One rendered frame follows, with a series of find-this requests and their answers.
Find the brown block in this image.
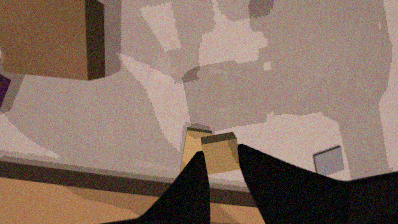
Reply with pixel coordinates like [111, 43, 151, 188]
[0, 0, 105, 80]

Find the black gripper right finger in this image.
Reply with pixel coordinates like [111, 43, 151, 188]
[237, 144, 398, 224]

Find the tan block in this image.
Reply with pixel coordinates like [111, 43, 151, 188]
[201, 132, 240, 175]
[180, 127, 212, 173]

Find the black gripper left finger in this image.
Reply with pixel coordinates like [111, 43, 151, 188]
[102, 151, 211, 224]

